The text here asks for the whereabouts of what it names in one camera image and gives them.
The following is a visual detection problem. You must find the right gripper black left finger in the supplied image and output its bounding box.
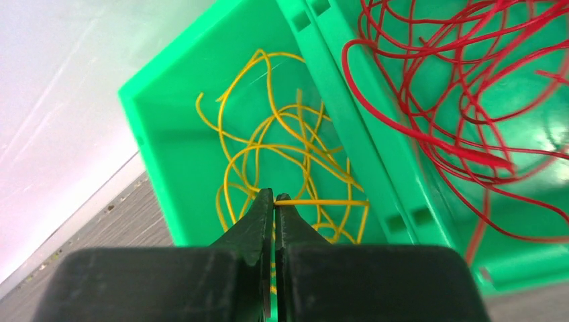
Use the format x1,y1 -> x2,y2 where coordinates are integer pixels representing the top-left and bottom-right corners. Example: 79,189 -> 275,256
33,189 -> 273,321

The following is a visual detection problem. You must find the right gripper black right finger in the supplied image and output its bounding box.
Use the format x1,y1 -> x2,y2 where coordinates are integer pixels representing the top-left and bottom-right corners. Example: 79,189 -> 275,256
275,194 -> 490,321

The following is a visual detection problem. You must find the yellow wire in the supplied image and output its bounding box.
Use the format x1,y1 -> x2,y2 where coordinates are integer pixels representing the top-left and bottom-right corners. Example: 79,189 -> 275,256
195,49 -> 370,295

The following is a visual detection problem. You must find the green three-compartment bin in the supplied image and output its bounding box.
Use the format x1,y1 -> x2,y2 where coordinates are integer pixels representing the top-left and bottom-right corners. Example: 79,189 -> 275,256
119,1 -> 568,294

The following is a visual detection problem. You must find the red wire bundle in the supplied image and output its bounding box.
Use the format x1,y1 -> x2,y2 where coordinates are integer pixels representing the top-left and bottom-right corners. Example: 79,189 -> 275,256
341,0 -> 569,263

